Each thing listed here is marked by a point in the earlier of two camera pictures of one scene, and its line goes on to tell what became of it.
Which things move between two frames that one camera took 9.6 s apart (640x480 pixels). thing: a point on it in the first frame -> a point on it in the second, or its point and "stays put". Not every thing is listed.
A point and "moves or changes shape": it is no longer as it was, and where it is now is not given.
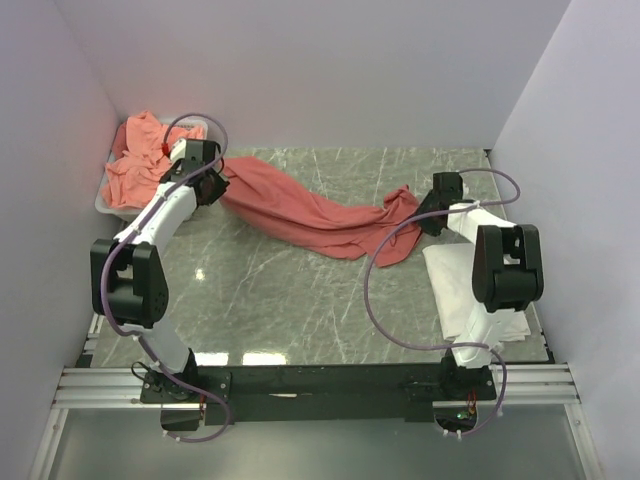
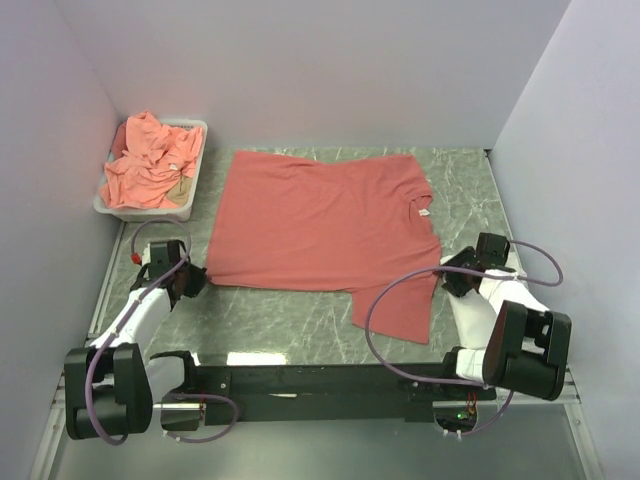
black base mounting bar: x=313 y=394 stays put
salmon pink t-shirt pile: x=135 y=171 stays put
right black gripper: x=431 y=229 -> x=465 y=255
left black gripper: x=219 y=189 -> x=198 y=278
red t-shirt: x=263 y=196 moves or changes shape
